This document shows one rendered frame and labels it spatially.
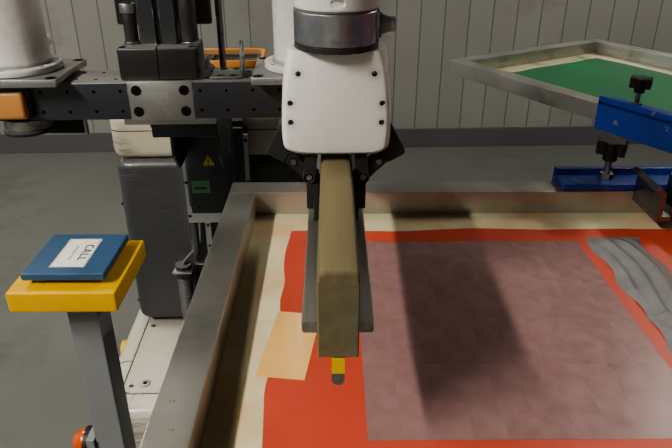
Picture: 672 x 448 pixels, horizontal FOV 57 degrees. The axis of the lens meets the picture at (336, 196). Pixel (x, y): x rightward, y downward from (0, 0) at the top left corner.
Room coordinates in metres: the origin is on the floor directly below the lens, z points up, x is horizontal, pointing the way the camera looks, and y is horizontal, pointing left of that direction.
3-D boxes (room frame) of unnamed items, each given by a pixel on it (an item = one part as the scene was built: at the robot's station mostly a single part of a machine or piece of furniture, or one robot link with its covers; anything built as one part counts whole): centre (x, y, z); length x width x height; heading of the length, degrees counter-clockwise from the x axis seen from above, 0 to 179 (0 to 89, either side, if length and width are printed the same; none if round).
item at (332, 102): (0.55, 0.00, 1.21); 0.10 x 0.08 x 0.11; 90
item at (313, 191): (0.56, 0.03, 1.11); 0.03 x 0.03 x 0.07; 0
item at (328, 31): (0.55, -0.01, 1.27); 0.09 x 0.07 x 0.03; 90
